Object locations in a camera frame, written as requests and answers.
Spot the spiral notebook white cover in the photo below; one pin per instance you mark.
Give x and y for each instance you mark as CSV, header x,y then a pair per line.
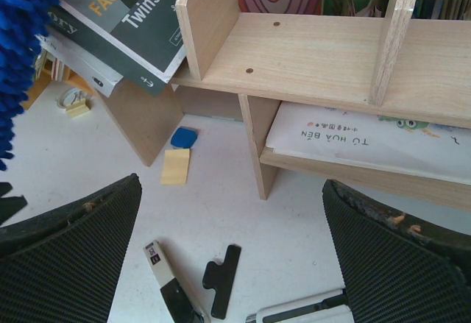
x,y
400,145

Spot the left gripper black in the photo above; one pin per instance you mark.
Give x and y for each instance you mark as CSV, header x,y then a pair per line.
x,y
9,205

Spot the orange wooden book stand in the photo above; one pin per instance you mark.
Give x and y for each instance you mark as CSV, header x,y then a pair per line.
x,y
48,69

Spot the blue fluffy duster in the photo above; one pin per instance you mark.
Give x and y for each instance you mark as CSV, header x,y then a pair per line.
x,y
21,22

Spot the light wooden bookshelf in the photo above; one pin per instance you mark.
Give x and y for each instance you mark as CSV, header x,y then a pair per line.
x,y
394,66

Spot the beige black stapler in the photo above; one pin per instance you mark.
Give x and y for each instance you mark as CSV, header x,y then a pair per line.
x,y
180,301

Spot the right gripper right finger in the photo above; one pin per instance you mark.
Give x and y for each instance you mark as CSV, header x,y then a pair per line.
x,y
396,267

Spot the black clip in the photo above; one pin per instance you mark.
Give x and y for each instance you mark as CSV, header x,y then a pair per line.
x,y
220,278

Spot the Twins story book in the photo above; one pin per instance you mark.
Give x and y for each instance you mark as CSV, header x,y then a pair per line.
x,y
140,39

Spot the white Chokladfabriken book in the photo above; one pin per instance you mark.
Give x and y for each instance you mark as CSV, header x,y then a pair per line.
x,y
96,73

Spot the blue eraser block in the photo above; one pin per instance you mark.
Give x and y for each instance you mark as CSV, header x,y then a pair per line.
x,y
183,138

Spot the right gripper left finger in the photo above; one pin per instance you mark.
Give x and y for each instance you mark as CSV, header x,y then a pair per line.
x,y
63,265

